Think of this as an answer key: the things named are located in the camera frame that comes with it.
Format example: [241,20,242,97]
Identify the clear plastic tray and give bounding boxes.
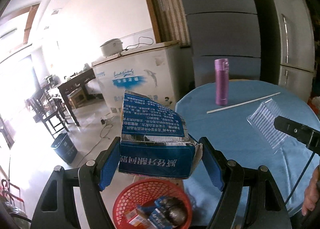
[247,98,289,154]

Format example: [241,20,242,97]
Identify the red orange medicine box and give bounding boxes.
[124,208,150,228]

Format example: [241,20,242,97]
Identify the black plastic bag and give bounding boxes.
[159,196,187,226]

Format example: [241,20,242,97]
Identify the small blue torn box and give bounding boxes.
[136,196,174,228]

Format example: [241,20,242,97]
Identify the blue toothpaste box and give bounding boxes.
[119,90,203,180]

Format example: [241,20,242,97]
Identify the red mesh trash basket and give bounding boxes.
[112,179,193,228]

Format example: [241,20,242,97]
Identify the person's right hand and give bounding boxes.
[302,166,319,216]

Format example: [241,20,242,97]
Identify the dark blue waste bin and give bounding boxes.
[51,133,78,164]

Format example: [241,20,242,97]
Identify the white thin stick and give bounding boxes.
[206,92,281,114]

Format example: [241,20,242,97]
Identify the silver refrigerator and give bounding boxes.
[261,0,315,102]

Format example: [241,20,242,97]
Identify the dark wooden chair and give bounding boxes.
[26,88,69,138]

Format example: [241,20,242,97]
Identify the purple thermos bottle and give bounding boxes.
[214,58,229,106]

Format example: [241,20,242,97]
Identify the dark wooden table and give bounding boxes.
[57,68,95,127]

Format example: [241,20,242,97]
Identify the grey cabinet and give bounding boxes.
[182,0,261,87]

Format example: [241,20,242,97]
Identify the white chest freezer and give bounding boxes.
[92,41,182,115]

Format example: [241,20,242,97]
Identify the white rice cooker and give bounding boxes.
[100,38,123,57]

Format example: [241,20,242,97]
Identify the black cable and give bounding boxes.
[285,151,316,206]

